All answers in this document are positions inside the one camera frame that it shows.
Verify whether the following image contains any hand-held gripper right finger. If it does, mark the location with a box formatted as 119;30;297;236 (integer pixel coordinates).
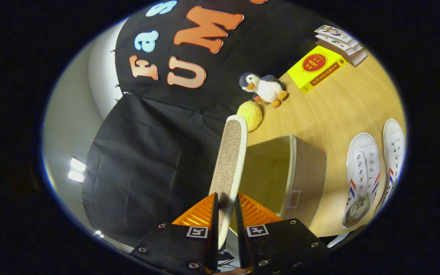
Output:
235;193;330;275

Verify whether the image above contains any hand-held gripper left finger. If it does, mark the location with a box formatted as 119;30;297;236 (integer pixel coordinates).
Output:
129;192;220;275

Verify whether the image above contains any beige storage box lid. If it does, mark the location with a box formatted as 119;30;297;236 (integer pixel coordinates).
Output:
209;115;248;251

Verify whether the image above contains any beige fabric storage box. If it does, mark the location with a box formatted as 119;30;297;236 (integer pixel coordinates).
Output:
228;134;328;235

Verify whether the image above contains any white shoe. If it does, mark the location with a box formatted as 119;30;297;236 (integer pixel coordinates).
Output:
374;118;406;216
341;132;381;230

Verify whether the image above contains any black backdrop cloth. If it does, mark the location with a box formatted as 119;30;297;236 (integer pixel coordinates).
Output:
81;0;331;247

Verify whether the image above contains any yellow round plush toy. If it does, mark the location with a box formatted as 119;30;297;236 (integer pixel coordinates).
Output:
237;100;263;132

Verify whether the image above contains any penguin plush toy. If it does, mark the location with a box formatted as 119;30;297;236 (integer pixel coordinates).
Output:
238;73;288;108

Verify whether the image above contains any twin strip ceiling light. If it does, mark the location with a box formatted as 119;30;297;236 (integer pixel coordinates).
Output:
68;156;87;184

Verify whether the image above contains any yellow book red label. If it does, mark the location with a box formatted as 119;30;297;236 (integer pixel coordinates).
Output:
287;45;347;94

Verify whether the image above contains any brown cover book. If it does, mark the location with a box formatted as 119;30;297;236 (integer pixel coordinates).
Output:
325;42;369;67

